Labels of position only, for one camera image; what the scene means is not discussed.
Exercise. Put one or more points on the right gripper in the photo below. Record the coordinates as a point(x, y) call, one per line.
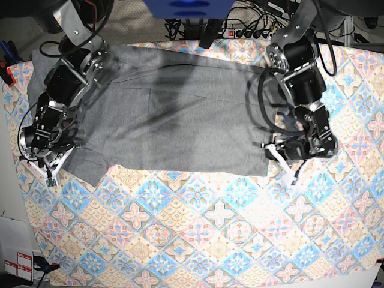
point(46, 149)

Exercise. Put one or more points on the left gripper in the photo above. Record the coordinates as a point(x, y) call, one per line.
point(296, 148)

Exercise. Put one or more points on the grey T-shirt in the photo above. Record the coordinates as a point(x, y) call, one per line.
point(165, 110)

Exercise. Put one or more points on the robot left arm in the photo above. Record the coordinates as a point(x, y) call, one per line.
point(293, 55)

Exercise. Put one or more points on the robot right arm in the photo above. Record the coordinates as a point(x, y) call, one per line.
point(81, 58)

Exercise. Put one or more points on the red black clamp left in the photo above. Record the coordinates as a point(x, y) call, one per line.
point(6, 75)

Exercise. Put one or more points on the white cardboard box red labels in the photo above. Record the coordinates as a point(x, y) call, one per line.
point(16, 249)

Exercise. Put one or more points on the black orange clamp bottom left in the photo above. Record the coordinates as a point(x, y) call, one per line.
point(41, 264)

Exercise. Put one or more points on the patterned colourful tablecloth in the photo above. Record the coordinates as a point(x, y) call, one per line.
point(180, 229)

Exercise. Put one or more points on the white power strip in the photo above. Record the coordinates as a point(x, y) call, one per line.
point(250, 34)

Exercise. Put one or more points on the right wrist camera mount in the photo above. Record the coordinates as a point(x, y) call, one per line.
point(48, 163)

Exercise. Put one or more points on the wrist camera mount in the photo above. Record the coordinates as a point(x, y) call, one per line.
point(291, 177)
point(48, 163)

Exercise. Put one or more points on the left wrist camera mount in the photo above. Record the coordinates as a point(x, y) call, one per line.
point(291, 177)

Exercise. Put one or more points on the blue clamp handle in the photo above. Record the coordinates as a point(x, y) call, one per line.
point(11, 53)

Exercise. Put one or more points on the black centre post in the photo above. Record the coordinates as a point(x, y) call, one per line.
point(213, 27)

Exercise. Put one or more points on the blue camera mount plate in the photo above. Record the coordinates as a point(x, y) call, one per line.
point(189, 9)

